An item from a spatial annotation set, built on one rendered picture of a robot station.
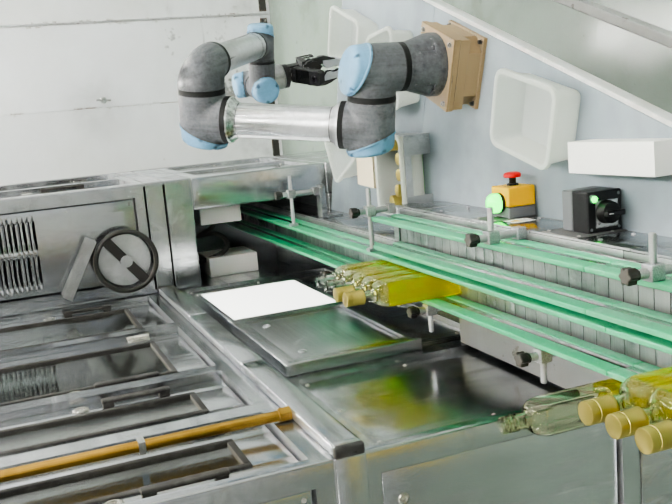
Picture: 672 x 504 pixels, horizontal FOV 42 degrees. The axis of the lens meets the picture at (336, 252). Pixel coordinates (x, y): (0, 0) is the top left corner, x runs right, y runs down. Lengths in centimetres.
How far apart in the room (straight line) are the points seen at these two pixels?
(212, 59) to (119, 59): 358
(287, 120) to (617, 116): 79
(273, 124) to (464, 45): 49
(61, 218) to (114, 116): 281
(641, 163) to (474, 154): 67
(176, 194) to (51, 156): 276
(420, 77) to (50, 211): 139
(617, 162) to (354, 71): 67
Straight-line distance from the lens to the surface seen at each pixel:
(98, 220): 299
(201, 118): 218
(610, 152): 169
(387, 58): 206
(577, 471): 181
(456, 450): 163
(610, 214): 170
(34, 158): 570
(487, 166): 216
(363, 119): 207
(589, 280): 166
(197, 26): 588
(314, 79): 263
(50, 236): 298
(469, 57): 212
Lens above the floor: 186
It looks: 21 degrees down
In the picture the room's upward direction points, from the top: 99 degrees counter-clockwise
